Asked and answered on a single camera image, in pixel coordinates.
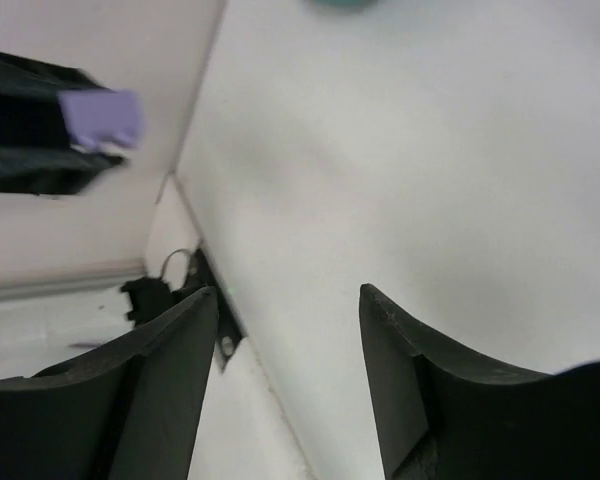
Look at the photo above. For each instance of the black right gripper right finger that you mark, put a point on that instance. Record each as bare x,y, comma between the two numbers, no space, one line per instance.
445,411

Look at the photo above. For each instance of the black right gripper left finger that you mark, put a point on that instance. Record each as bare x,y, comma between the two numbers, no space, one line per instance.
129,409

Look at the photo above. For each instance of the teal divided round container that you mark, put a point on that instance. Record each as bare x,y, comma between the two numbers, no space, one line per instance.
342,6

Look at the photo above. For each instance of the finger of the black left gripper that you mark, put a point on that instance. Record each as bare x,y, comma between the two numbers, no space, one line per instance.
25,80
52,172

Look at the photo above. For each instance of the lavender lego brick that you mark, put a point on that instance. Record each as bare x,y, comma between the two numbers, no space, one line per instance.
100,116

